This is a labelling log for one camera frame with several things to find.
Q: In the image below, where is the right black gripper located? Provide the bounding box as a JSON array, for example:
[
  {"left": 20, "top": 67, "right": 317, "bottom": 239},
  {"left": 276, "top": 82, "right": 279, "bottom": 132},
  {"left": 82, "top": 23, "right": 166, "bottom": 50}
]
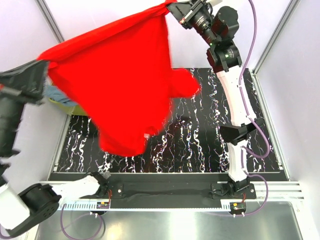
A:
[{"left": 165, "top": 0, "right": 219, "bottom": 48}]

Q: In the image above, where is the bright red t shirt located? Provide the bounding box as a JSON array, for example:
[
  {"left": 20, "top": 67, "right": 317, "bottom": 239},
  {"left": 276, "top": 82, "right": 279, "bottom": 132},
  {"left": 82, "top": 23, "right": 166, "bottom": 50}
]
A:
[{"left": 38, "top": 1, "right": 200, "bottom": 157}]

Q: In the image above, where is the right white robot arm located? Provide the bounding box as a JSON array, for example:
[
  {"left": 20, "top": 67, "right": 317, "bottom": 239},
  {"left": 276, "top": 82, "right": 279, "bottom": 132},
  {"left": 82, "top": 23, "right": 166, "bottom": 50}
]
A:
[{"left": 166, "top": 0, "right": 262, "bottom": 199}]

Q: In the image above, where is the grey blue t shirt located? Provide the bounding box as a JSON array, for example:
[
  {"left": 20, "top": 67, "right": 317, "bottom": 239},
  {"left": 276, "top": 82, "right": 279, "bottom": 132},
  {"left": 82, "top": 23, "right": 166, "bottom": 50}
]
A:
[{"left": 44, "top": 85, "right": 78, "bottom": 106}]

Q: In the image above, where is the olive green laundry basket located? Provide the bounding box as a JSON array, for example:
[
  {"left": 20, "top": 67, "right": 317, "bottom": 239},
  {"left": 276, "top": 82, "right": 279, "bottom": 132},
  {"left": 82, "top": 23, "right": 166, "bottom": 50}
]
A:
[{"left": 48, "top": 98, "right": 87, "bottom": 116}]

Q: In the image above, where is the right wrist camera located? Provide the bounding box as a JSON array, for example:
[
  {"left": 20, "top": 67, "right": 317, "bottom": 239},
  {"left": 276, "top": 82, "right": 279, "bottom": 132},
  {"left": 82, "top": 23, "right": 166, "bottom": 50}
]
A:
[{"left": 205, "top": 0, "right": 223, "bottom": 7}]

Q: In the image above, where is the left aluminium frame post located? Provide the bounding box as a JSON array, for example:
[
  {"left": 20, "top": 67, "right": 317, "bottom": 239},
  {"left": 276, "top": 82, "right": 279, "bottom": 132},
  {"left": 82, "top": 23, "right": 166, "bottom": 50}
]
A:
[{"left": 35, "top": 0, "right": 65, "bottom": 43}]

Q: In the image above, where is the aluminium frame post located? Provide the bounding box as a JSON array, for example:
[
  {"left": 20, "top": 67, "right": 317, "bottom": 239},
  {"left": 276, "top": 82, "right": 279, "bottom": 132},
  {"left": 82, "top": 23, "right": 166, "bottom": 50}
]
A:
[
  {"left": 252, "top": 0, "right": 300, "bottom": 75},
  {"left": 35, "top": 0, "right": 65, "bottom": 43}
]

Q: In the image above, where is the right aluminium frame post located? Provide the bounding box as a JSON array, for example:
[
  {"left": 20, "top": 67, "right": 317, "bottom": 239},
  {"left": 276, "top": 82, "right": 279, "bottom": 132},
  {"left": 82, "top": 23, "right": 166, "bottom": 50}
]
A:
[{"left": 252, "top": 0, "right": 300, "bottom": 75}]

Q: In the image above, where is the white slotted cable duct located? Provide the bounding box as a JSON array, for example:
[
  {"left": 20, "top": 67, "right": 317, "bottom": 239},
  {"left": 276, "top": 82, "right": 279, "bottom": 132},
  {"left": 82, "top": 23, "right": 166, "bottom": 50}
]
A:
[{"left": 59, "top": 200, "right": 231, "bottom": 212}]

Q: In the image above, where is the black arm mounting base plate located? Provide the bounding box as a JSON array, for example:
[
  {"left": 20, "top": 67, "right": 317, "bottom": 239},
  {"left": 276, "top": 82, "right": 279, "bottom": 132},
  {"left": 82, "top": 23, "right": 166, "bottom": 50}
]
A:
[{"left": 79, "top": 172, "right": 257, "bottom": 200}]

